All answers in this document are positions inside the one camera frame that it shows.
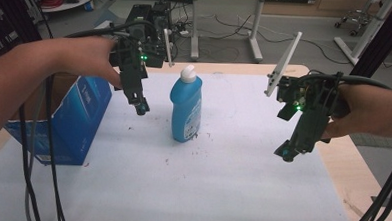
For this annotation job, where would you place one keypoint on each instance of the white desk frame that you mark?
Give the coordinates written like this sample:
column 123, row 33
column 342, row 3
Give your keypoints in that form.
column 253, row 43

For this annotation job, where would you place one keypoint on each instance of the white power strip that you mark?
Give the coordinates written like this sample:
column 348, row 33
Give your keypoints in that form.
column 184, row 32

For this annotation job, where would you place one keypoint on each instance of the blue bottle with white cap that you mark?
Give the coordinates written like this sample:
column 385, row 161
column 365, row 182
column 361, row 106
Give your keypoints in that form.
column 186, row 106

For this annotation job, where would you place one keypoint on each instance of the person's left hand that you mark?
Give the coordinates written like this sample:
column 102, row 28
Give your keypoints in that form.
column 86, row 57

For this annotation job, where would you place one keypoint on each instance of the white foam mat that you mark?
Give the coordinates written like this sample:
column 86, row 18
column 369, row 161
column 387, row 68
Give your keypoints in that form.
column 197, row 184

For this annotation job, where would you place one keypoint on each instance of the dark equipment rack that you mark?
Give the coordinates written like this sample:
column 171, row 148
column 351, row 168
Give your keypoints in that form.
column 8, row 19

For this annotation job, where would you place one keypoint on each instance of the black pillar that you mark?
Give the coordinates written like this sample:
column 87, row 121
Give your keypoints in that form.
column 384, row 35

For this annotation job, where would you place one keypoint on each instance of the office chair base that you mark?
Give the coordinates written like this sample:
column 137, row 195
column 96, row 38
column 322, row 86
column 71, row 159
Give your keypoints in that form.
column 354, row 20

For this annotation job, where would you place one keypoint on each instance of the blue cardboard box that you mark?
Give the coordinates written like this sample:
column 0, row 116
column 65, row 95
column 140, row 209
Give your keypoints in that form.
column 75, row 118

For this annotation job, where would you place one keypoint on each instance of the white metal stand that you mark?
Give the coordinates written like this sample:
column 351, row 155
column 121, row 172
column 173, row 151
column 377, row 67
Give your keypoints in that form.
column 363, row 41

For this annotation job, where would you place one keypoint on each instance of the person's right hand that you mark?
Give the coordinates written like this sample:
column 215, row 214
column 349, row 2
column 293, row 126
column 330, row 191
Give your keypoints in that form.
column 357, row 111

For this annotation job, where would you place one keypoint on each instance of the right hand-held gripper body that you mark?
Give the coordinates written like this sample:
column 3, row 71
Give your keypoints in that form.
column 312, row 105

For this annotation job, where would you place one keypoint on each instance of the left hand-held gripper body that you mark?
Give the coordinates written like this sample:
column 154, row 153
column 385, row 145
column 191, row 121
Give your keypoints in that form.
column 132, row 72

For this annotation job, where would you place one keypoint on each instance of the black equipment box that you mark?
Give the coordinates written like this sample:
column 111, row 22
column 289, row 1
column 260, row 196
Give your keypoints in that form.
column 144, row 18

